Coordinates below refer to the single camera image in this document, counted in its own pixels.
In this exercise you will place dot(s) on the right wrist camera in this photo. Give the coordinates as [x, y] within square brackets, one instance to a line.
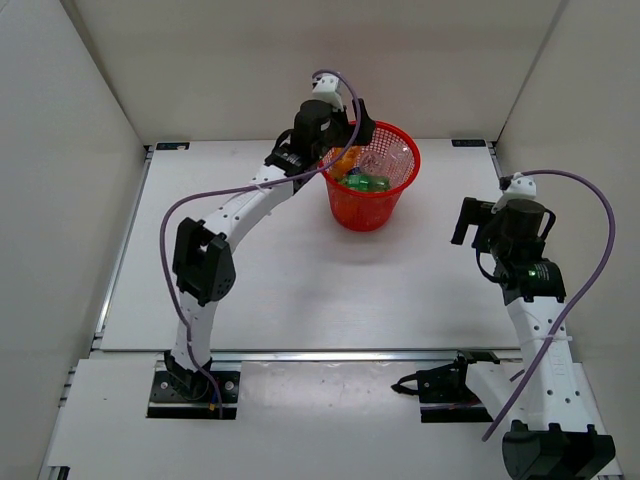
[516, 186]

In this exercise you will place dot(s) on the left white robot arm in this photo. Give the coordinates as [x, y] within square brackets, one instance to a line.
[201, 270]

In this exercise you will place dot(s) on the red plastic mesh bin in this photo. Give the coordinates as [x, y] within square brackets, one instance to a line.
[366, 212]

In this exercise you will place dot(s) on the left black corner label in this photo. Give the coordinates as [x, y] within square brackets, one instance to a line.
[172, 146]

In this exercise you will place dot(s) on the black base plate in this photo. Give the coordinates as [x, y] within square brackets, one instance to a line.
[167, 400]
[445, 398]

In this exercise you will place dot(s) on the red label cola bottle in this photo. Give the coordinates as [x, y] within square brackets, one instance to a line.
[372, 163]

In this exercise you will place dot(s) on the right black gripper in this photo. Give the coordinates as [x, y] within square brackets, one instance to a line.
[474, 212]

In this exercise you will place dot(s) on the black corner label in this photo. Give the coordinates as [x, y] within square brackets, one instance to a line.
[172, 146]
[468, 143]

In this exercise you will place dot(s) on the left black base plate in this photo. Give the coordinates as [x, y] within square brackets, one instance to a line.
[167, 400]

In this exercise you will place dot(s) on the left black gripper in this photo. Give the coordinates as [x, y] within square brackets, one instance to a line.
[349, 130]

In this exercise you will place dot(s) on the right black corner label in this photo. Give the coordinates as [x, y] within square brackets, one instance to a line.
[468, 143]

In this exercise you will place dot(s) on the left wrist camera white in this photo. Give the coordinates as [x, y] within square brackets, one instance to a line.
[326, 88]

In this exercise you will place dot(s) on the green soda bottle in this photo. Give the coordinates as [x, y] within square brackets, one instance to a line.
[366, 183]

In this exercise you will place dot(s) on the aluminium table edge rail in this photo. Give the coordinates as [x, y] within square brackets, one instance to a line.
[335, 356]

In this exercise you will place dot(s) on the orange juice bottle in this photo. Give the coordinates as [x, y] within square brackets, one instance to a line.
[343, 161]

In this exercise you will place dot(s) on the clear crushed plastic bottle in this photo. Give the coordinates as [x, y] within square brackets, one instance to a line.
[398, 159]

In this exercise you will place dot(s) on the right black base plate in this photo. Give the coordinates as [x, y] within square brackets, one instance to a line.
[445, 398]

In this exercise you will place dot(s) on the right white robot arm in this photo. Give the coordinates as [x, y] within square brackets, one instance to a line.
[550, 432]

